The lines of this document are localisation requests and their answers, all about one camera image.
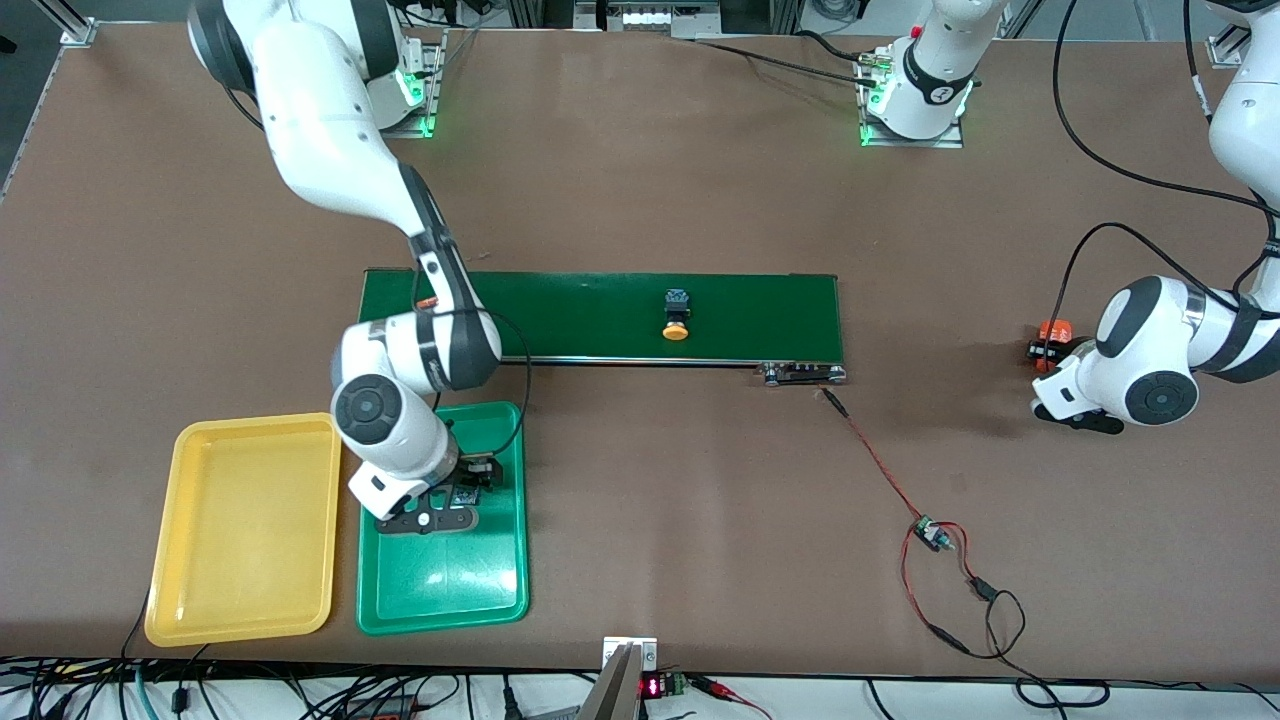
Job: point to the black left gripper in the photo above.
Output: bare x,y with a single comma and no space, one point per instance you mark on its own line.
1043,350

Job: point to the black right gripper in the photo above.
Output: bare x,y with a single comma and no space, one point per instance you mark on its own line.
478,468

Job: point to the orange 4680 cylinder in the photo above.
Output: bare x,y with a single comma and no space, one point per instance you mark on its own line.
1055,328

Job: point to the yellow push button switch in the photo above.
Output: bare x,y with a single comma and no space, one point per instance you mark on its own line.
677,330

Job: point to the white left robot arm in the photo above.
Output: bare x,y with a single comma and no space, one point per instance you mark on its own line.
1140,320

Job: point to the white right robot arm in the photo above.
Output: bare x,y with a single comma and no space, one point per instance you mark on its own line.
320,130

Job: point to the green plastic tray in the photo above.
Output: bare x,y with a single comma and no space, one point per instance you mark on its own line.
440,590

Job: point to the small speed controller board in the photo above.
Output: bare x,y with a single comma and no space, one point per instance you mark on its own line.
930,533

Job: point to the yellow plastic tray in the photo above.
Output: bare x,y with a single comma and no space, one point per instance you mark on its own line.
245,560

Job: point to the green conveyor belt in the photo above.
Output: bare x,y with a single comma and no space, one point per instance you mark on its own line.
780,310

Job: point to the red digit display module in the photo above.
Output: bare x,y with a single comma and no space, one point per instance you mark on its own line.
652,687

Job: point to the red clip lead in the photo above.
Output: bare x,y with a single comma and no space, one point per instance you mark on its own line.
715,686

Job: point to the metal box with white labels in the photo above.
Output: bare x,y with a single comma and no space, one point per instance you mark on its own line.
650,18

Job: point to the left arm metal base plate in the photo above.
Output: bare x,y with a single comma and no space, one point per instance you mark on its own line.
950,142

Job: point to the grey metal camera mount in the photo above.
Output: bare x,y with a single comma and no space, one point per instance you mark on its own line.
620,690

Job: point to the silver aluminium frame bracket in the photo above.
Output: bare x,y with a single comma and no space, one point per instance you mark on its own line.
78,33
1225,52

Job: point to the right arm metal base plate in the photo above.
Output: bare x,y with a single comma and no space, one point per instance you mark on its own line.
432,110

